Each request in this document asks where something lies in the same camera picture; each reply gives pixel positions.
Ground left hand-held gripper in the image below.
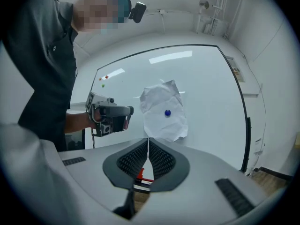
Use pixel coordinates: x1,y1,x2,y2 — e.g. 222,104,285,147
84,91,135,138

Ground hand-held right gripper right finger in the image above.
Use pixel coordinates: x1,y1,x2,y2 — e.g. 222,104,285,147
135,136,286,223

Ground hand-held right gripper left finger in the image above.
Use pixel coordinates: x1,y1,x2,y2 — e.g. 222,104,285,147
57,137,150,222

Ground white paper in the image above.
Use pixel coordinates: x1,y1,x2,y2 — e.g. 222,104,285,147
139,79,189,143

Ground black-framed whiteboard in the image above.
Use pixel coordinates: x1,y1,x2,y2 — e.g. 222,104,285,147
69,44,252,173

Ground person's left forearm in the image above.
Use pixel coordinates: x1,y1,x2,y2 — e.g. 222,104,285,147
64,111,93,134

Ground person's left hand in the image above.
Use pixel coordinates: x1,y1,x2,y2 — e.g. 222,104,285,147
89,107,102,129

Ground person's black-clothed body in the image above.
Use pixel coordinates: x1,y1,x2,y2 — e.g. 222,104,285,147
1,0,80,153

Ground person's head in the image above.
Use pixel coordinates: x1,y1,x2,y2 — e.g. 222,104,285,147
72,0,132,36

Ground black head camera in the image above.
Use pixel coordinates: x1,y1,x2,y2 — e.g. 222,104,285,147
128,1,148,24

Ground white cable conduit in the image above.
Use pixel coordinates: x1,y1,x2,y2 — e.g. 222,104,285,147
145,8,195,34

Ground wall panel box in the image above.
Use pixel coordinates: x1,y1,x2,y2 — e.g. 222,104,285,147
225,55,246,83

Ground white wall pipes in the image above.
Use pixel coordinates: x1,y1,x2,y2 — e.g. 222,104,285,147
195,0,245,40

